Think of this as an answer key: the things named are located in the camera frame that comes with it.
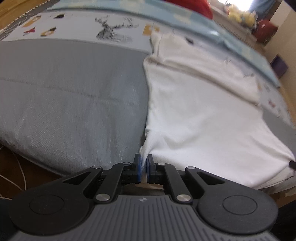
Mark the light blue patterned quilt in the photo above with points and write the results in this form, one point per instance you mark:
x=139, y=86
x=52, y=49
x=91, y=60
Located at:
x=180, y=18

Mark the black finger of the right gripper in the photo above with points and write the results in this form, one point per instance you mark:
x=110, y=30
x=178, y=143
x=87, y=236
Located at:
x=292, y=164

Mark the grey patterned bed sheet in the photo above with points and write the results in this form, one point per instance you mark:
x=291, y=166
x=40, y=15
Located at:
x=74, y=93

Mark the white long-sleeve shirt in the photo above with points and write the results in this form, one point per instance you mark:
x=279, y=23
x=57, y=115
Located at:
x=205, y=112

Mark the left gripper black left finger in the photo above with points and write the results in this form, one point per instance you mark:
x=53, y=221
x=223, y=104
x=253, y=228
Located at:
x=63, y=204

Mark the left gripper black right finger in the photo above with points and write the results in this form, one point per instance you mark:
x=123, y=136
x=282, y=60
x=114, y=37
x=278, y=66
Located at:
x=223, y=204

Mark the blue window curtain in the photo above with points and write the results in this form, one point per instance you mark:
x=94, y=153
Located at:
x=261, y=7

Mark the dark purple box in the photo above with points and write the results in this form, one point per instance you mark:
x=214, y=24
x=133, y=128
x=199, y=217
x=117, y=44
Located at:
x=279, y=66

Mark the dark red cushion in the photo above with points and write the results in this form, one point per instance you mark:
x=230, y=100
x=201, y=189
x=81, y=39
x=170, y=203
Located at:
x=265, y=31

